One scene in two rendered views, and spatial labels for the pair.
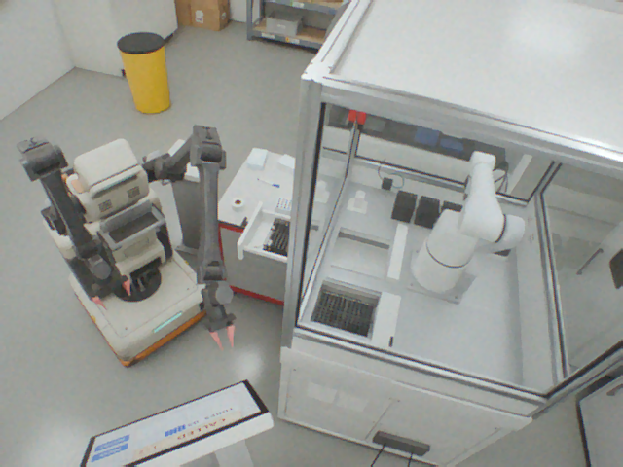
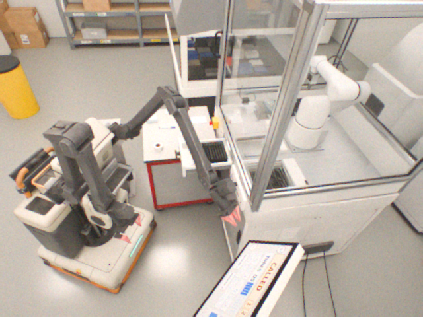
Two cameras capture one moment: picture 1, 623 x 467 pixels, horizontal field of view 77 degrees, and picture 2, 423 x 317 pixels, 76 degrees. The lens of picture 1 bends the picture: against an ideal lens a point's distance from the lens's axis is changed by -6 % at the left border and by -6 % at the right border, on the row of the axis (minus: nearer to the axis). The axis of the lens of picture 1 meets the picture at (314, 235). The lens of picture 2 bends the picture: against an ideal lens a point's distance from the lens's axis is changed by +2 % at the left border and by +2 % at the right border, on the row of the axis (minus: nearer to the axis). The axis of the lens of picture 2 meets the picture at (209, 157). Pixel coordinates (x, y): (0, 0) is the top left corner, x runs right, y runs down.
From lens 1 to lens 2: 0.63 m
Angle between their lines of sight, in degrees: 16
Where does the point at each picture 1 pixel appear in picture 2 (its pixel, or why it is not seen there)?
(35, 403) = not seen: outside the picture
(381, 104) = (363, 8)
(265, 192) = (168, 133)
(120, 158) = (97, 131)
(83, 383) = not seen: outside the picture
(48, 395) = not seen: outside the picture
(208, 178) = (186, 118)
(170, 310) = (135, 237)
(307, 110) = (313, 28)
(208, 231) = (199, 152)
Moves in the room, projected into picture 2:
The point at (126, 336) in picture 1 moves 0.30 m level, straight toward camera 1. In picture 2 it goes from (112, 269) to (149, 288)
